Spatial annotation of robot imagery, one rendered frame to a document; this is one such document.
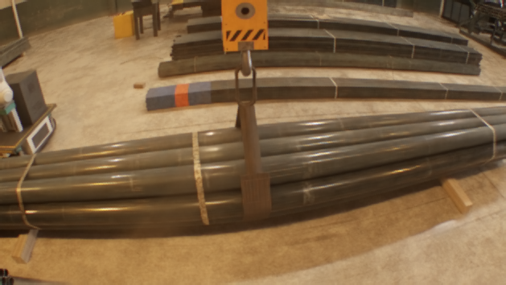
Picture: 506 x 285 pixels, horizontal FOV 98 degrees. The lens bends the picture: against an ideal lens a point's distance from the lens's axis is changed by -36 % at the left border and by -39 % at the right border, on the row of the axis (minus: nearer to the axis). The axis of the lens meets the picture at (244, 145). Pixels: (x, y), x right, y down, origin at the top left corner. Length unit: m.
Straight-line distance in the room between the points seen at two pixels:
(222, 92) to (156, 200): 1.88
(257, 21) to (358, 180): 1.10
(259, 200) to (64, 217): 1.23
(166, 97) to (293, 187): 2.01
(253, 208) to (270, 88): 1.90
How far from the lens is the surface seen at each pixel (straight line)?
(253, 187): 1.76
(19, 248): 2.51
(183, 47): 4.39
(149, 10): 6.53
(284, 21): 5.10
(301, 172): 1.81
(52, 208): 2.08
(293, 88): 3.51
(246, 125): 1.74
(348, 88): 3.72
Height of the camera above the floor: 1.68
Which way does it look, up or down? 36 degrees down
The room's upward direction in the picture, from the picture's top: 2 degrees counter-clockwise
